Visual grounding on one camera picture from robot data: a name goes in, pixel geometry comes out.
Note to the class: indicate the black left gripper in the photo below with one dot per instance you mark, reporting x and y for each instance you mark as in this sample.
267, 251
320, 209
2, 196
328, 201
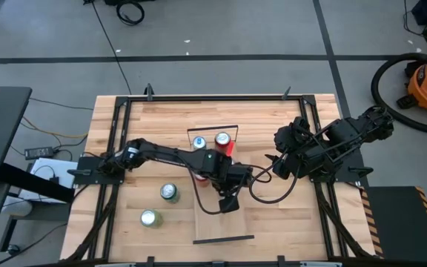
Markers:
235, 178

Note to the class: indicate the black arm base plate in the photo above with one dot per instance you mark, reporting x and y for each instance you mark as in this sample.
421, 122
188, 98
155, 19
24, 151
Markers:
87, 178
354, 159

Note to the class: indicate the dark green beverage can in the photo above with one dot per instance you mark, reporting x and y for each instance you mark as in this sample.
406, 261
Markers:
169, 191

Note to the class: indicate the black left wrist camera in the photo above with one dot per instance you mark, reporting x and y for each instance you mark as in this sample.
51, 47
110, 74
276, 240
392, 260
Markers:
229, 204

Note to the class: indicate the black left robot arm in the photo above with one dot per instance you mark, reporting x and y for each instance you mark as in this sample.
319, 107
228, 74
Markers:
161, 152

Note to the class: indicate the white box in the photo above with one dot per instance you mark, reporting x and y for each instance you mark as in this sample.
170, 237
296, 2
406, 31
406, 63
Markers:
46, 170

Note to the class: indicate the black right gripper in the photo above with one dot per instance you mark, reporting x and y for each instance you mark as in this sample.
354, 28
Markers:
297, 133

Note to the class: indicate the silver slim can blue tab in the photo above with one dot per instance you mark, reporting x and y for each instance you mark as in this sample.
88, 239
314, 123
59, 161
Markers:
199, 142

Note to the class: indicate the black frame bracket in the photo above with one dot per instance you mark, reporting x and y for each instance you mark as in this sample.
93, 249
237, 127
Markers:
285, 93
281, 261
150, 261
148, 92

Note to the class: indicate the black power adapter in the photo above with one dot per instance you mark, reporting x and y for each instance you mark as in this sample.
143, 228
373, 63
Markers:
39, 153

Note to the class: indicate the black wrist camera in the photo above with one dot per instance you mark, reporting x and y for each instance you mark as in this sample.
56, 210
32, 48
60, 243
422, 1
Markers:
229, 204
281, 171

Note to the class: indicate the black desk beam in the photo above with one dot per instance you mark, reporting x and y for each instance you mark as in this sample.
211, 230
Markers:
32, 181

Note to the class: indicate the wooden shelf black metal ends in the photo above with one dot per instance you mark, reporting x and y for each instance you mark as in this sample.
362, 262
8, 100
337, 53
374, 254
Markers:
217, 226

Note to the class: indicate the dark red beverage can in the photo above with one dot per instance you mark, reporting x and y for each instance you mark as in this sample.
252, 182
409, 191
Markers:
222, 139

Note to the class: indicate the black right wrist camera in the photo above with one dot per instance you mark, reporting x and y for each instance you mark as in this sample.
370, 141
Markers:
281, 171

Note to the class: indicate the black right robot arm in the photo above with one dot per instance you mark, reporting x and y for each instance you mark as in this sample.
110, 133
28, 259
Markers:
350, 128

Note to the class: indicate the light green beverage can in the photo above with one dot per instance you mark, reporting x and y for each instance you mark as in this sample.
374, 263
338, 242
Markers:
149, 218

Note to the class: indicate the black hazard-striped mat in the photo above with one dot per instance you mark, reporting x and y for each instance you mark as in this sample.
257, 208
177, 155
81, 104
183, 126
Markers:
402, 222

